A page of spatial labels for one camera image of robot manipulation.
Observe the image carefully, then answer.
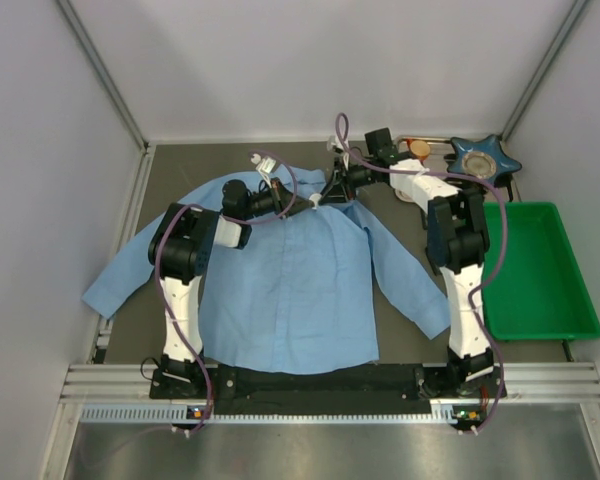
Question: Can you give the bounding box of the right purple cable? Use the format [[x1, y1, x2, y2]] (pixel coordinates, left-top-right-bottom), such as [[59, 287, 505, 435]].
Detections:
[[333, 113, 509, 436]]

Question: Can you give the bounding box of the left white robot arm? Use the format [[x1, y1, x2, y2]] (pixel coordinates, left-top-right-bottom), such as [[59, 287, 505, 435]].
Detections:
[[148, 178, 297, 389]]

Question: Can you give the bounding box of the light blue shirt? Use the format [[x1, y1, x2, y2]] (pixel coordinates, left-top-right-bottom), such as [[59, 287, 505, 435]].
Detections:
[[81, 166, 451, 376]]

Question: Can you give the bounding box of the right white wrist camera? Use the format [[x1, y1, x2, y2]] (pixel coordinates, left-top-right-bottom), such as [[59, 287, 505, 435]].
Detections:
[[327, 135, 350, 170]]

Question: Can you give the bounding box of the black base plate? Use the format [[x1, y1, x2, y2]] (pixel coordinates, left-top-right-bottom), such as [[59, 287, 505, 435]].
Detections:
[[149, 364, 501, 416]]

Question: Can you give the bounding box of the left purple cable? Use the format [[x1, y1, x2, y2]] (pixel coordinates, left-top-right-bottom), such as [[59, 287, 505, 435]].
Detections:
[[152, 149, 297, 436]]

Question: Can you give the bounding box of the aluminium front rail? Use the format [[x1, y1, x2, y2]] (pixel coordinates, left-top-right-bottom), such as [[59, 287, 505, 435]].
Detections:
[[60, 362, 600, 427]]

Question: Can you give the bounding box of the green plastic bin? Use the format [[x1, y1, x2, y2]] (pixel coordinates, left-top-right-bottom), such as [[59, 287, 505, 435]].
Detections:
[[483, 202, 600, 341]]

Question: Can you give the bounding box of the orange cup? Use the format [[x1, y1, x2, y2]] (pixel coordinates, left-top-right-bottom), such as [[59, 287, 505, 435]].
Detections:
[[409, 140, 431, 161]]

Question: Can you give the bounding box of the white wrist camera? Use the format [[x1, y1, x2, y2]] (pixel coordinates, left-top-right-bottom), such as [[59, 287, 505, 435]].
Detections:
[[327, 135, 350, 170], [250, 153, 276, 185]]

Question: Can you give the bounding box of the blue star-shaped dish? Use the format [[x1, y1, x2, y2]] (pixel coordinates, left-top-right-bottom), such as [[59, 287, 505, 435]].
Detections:
[[447, 134, 522, 187]]

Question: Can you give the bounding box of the purple cable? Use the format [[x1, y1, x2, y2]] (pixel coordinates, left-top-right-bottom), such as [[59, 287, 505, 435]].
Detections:
[[152, 149, 297, 436], [333, 113, 509, 436]]

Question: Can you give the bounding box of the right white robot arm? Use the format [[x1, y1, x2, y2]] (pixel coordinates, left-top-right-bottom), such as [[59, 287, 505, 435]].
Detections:
[[320, 115, 501, 398]]

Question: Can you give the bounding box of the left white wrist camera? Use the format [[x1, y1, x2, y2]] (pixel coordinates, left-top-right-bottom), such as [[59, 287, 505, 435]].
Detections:
[[250, 153, 276, 185]]

